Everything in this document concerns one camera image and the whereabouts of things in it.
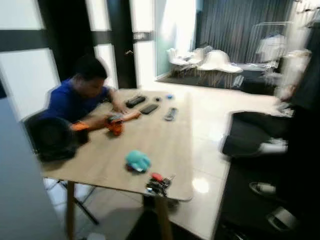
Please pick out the white hanging garment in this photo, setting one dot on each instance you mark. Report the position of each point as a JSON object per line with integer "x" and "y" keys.
{"x": 271, "y": 48}

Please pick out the grey slipper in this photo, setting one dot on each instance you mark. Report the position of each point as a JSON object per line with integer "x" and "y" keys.
{"x": 283, "y": 218}
{"x": 263, "y": 188}

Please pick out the metal clothes rack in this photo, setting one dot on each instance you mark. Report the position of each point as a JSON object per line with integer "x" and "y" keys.
{"x": 252, "y": 45}

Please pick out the black floor mat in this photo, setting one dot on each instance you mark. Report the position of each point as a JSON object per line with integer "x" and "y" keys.
{"x": 245, "y": 210}

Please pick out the white shell chair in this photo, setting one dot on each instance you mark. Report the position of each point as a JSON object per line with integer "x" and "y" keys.
{"x": 179, "y": 57}
{"x": 218, "y": 61}

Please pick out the dark grey curtain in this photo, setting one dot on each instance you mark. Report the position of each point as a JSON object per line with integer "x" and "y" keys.
{"x": 230, "y": 25}

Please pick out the grey black remote control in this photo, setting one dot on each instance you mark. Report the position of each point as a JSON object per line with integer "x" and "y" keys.
{"x": 171, "y": 114}

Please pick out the small blue object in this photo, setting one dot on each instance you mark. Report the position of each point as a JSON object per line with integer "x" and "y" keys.
{"x": 169, "y": 96}

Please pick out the small black object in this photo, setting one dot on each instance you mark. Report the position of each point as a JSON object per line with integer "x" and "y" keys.
{"x": 158, "y": 99}

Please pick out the teal plush toy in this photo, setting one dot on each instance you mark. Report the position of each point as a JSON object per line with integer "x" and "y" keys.
{"x": 137, "y": 161}

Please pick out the light wooden table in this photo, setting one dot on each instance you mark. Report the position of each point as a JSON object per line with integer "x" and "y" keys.
{"x": 125, "y": 145}

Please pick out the orange and black device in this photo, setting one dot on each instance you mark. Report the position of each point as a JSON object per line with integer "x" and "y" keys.
{"x": 115, "y": 125}

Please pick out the small black orange box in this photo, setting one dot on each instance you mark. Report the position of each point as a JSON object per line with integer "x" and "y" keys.
{"x": 81, "y": 134}

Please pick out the person in blue shirt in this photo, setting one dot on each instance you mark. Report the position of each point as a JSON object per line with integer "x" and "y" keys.
{"x": 70, "y": 102}

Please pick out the black door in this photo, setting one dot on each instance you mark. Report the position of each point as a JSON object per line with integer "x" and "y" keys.
{"x": 65, "y": 35}

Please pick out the black round fan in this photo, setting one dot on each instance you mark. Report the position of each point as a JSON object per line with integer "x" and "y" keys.
{"x": 50, "y": 137}

